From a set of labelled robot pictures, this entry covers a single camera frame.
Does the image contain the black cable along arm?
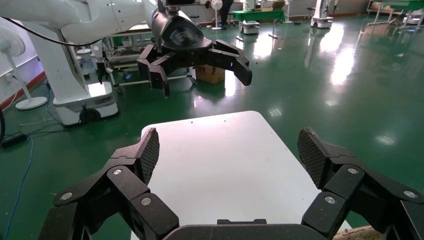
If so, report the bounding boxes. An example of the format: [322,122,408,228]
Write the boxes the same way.
[0,16,104,48]

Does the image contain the white robot torso and base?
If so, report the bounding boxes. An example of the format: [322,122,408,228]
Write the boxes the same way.
[24,28,119,127]

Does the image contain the person in dark clothes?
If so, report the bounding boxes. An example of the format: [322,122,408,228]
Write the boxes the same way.
[204,0,235,31]

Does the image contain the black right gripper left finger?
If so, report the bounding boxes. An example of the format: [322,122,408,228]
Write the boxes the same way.
[39,127,180,240]

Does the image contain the small white pedestal fan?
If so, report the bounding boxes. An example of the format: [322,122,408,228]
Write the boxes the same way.
[210,0,224,31]

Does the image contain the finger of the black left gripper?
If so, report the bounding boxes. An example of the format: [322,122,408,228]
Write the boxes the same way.
[207,39,253,87]
[136,44,177,99]

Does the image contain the blue floor cable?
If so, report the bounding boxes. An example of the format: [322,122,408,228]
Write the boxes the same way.
[3,135,35,240]

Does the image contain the green table with metal legs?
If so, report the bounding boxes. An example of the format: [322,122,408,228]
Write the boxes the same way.
[366,0,424,33]

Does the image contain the table with green cloth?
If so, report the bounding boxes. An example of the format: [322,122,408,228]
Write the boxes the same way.
[232,9,287,41]

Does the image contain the white metal frame trolley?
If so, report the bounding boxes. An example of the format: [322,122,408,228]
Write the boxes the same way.
[102,28,197,95]

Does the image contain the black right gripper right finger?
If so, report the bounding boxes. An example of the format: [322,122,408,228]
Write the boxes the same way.
[297,126,424,240]

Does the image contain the large white standing fan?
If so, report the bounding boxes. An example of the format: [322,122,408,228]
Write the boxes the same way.
[0,25,49,111]

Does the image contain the black floor cable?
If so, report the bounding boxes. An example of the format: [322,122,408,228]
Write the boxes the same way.
[26,82,81,138]

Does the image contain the low white robot base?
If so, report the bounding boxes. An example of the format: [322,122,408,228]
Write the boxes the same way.
[240,20,261,36]

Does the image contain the white floor cable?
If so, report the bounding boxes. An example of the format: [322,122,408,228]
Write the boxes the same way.
[19,116,56,127]

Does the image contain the divided corrugated cardboard box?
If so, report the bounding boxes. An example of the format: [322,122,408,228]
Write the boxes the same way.
[332,225,386,240]

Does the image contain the white robot with dark screen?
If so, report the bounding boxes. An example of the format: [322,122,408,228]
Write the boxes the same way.
[309,0,335,30]

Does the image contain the black power adapter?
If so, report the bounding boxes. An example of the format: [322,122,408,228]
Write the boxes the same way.
[0,131,29,149]

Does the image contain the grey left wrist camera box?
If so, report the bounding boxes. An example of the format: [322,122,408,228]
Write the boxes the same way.
[157,0,197,13]

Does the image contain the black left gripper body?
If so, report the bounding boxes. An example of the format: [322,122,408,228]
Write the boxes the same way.
[150,9,213,69]

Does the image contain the small brown cardboard box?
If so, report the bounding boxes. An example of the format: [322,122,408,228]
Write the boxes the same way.
[194,64,226,85]

